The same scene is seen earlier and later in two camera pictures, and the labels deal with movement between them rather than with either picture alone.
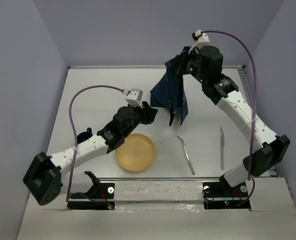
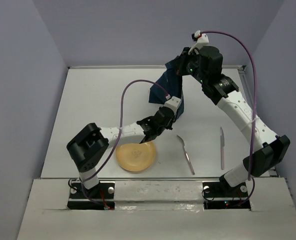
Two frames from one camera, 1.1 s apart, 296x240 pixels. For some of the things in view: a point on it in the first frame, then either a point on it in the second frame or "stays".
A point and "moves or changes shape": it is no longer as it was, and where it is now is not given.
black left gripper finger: x=150 y=112 to x=174 y=118
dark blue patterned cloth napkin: x=169 y=93 moves or changes shape
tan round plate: x=136 y=154 stays
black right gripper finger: x=181 y=64 stays
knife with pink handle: x=222 y=141 stays
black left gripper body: x=136 y=112 to x=168 y=126
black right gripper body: x=193 y=68 stays
